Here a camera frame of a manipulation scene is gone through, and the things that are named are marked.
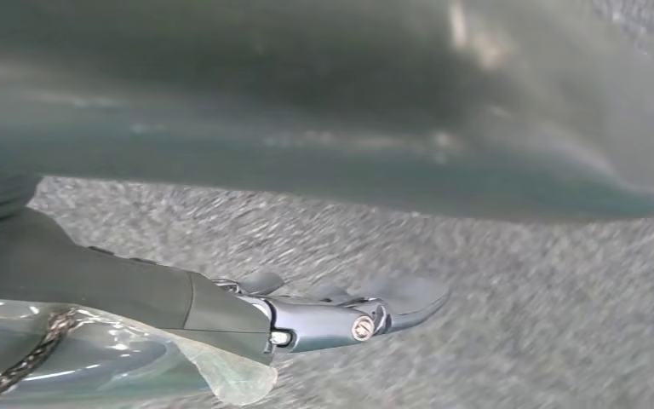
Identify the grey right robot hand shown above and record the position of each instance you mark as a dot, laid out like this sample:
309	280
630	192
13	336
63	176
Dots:
107	293

